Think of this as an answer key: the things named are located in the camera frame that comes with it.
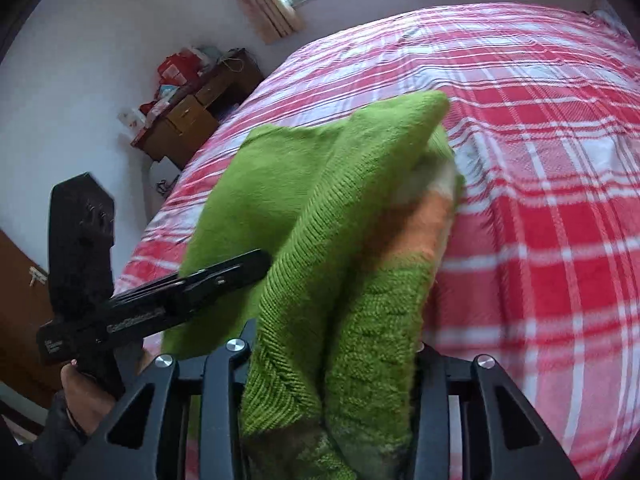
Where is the green orange striped knit sweater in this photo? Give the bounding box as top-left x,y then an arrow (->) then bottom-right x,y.
162,91 -> 463,479

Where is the left hand in black glove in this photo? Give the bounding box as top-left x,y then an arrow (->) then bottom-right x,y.
26,360 -> 116,479

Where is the brown wooden door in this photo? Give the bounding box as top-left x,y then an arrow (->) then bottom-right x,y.
1,234 -> 61,408

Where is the red white plaid bed sheet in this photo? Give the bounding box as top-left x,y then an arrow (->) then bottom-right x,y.
116,2 -> 639,479

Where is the white printed paper bag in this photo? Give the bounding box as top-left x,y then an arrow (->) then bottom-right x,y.
149,157 -> 181,198

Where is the brown wooden desk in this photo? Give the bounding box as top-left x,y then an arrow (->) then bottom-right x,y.
130,48 -> 264,169

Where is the white card box on desk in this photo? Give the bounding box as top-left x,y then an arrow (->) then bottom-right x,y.
117,108 -> 146,134

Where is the red gift box on desk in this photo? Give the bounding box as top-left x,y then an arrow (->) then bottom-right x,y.
157,50 -> 202,87

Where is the left beige floral curtain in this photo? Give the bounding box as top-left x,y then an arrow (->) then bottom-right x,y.
235,0 -> 304,44

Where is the silver door handle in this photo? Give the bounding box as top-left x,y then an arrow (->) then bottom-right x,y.
28,266 -> 48,287

